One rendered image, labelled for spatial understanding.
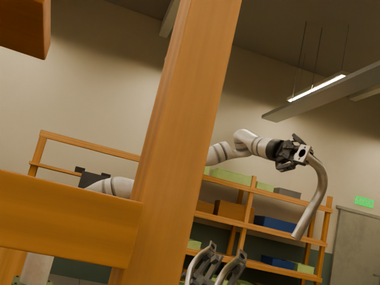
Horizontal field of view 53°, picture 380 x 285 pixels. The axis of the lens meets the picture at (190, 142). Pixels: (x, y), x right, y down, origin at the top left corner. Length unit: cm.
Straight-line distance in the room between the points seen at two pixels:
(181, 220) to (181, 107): 18
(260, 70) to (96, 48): 305
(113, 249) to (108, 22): 668
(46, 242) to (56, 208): 4
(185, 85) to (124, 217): 23
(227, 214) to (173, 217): 575
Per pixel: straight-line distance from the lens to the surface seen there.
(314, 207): 126
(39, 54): 79
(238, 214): 640
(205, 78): 64
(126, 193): 139
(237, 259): 158
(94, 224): 52
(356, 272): 819
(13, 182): 52
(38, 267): 148
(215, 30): 67
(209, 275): 179
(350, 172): 817
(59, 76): 677
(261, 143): 131
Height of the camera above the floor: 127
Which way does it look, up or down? 11 degrees up
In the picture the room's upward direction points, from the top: 13 degrees clockwise
